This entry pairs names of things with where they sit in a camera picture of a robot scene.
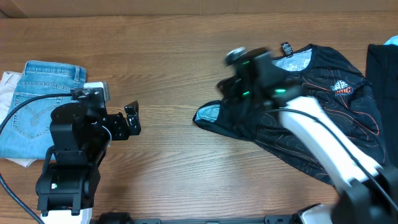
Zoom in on black garment pile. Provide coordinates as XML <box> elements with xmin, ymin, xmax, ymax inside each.
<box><xmin>366</xmin><ymin>44</ymin><xmax>397</xmax><ymax>166</ymax></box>

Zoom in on black orange patterned jersey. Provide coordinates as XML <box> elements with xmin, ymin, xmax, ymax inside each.
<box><xmin>193</xmin><ymin>43</ymin><xmax>388</xmax><ymax>189</ymax></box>

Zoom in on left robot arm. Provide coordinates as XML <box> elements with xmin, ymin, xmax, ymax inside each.
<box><xmin>35</xmin><ymin>101</ymin><xmax>141</xmax><ymax>223</ymax></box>

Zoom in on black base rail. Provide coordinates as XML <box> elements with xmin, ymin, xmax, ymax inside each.
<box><xmin>90</xmin><ymin>212</ymin><xmax>302</xmax><ymax>224</ymax></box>

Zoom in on folded white garment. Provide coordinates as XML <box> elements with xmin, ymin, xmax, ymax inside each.
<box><xmin>1</xmin><ymin>71</ymin><xmax>35</xmax><ymax>167</ymax></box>

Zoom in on folded blue denim jeans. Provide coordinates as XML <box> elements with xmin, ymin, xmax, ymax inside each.
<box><xmin>6</xmin><ymin>60</ymin><xmax>86</xmax><ymax>159</ymax></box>

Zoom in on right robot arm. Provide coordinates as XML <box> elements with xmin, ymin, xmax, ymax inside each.
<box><xmin>217</xmin><ymin>47</ymin><xmax>397</xmax><ymax>224</ymax></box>

